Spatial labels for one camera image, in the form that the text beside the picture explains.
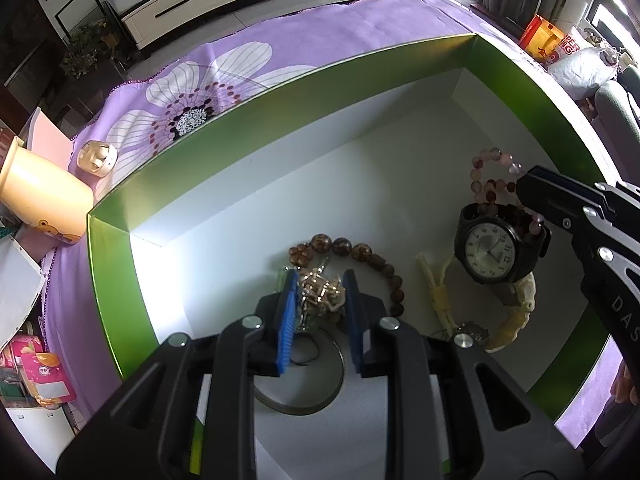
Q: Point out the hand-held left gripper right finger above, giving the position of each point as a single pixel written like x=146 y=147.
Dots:
x=354 y=320

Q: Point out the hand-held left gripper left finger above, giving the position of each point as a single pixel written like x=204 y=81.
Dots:
x=287 y=317

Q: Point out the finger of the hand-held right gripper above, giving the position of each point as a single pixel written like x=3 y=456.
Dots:
x=565 y=180
x=550 y=202

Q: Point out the black wrist watch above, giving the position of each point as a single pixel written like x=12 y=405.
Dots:
x=487 y=247

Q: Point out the green cardboard box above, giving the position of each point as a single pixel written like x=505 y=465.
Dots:
x=300 y=185

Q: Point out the person's right hand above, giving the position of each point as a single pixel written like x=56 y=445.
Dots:
x=627 y=385

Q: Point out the grey chair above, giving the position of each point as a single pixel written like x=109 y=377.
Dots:
x=617 y=105

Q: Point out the white plastic bag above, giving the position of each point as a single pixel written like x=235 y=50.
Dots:
x=582 y=70

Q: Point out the orange yellow paper bag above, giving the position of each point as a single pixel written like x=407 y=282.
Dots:
x=542 y=40

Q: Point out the cream earbud case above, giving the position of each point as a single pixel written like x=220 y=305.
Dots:
x=97 y=159

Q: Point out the pink snack packets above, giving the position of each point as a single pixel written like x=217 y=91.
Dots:
x=40 y=370

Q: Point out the white paper sheets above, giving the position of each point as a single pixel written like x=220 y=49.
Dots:
x=17 y=290

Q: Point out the cream bottle-shaped pen holder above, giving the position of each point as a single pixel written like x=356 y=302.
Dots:
x=40 y=190

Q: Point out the purple floral tablecloth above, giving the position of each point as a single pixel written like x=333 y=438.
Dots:
x=325 y=35

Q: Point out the pink box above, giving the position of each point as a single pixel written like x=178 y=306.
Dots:
x=50 y=145

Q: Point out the bushy potted plant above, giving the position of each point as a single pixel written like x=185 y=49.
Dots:
x=87 y=50

